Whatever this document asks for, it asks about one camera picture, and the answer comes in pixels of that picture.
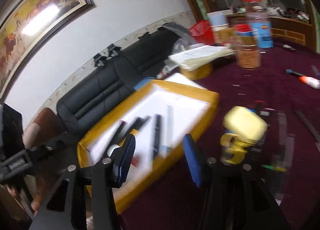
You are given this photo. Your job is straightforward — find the white pen blue grip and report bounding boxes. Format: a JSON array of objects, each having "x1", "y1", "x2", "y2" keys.
[{"x1": 160, "y1": 105, "x2": 174, "y2": 157}]

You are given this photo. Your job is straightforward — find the black marker purple cap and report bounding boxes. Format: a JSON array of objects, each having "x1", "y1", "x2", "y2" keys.
[{"x1": 152, "y1": 114, "x2": 162, "y2": 160}]

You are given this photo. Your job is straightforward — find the slim black pen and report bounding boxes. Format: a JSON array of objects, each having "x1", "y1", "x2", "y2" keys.
[{"x1": 295, "y1": 111, "x2": 320, "y2": 143}]

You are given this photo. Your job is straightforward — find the person right hand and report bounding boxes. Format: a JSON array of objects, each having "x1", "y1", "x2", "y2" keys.
[{"x1": 31, "y1": 174, "x2": 49, "y2": 212}]

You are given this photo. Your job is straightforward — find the pale yellow earbud case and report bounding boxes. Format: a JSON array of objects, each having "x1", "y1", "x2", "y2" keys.
[{"x1": 223, "y1": 106, "x2": 267, "y2": 142}]

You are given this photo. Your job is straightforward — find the yellow cardboard box tray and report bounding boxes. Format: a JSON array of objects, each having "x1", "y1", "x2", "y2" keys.
[{"x1": 77, "y1": 79, "x2": 219, "y2": 214}]

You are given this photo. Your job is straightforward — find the black leather sofa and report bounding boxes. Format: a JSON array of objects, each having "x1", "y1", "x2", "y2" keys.
[{"x1": 56, "y1": 22, "x2": 189, "y2": 137}]

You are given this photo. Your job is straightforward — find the maroon velvet tablecloth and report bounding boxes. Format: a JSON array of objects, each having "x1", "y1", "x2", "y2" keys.
[{"x1": 120, "y1": 41, "x2": 319, "y2": 229}]

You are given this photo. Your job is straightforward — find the black yellow pen on glue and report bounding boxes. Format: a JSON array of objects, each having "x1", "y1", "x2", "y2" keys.
[{"x1": 286, "y1": 69, "x2": 304, "y2": 77}]

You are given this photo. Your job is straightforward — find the amber plastic jar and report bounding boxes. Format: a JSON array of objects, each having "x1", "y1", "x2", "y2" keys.
[{"x1": 236, "y1": 44, "x2": 261, "y2": 70}]

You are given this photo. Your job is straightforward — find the white glue bottle orange cap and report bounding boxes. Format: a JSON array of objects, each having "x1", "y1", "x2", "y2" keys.
[{"x1": 299, "y1": 76, "x2": 320, "y2": 89}]

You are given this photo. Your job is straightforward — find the stack of papers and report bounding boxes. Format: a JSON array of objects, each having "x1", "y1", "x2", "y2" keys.
[{"x1": 169, "y1": 45, "x2": 236, "y2": 71}]

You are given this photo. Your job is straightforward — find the white lid jar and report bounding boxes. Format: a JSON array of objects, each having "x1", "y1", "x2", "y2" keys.
[{"x1": 207, "y1": 10, "x2": 235, "y2": 45}]

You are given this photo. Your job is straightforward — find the framed horse painting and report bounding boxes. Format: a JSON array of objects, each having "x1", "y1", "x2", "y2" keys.
[{"x1": 1, "y1": 0, "x2": 94, "y2": 99}]

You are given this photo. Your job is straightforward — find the red plastic basket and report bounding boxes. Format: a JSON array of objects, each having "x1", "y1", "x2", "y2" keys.
[{"x1": 189, "y1": 20, "x2": 215, "y2": 45}]

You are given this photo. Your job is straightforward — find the blue label clear jar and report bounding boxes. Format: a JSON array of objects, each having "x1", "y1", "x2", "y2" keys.
[{"x1": 246, "y1": 12, "x2": 273, "y2": 49}]

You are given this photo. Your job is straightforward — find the red lid clear jar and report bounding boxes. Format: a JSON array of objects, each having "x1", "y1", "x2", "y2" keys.
[{"x1": 242, "y1": 0, "x2": 264, "y2": 15}]

